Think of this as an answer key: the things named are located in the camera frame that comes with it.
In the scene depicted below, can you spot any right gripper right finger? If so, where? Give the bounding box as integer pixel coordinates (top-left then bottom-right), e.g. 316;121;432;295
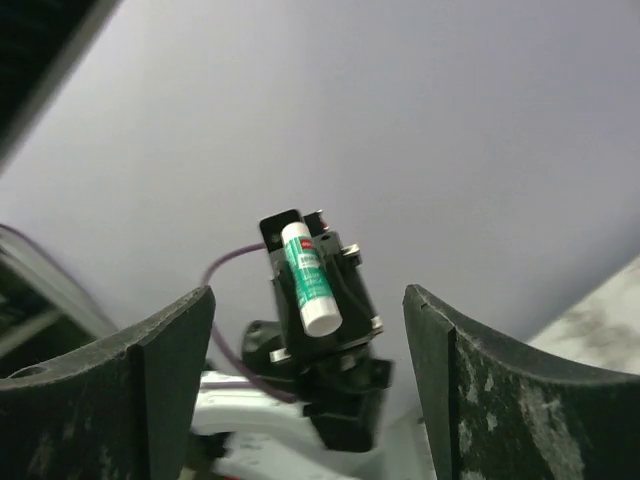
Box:
403;284;639;479

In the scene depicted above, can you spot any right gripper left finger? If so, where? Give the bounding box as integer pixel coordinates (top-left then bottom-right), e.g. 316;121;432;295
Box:
1;287;215;479

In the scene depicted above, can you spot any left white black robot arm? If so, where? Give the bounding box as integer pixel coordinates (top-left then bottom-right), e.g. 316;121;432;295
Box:
192;209;394;479

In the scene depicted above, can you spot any green white glue stick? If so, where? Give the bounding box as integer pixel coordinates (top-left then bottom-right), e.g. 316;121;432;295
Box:
281;222;342;338

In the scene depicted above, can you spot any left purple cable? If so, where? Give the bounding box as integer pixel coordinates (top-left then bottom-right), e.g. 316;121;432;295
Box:
0;222;301;404

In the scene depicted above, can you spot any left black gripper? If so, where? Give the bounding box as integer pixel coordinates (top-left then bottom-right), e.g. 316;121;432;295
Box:
241;209;393;390

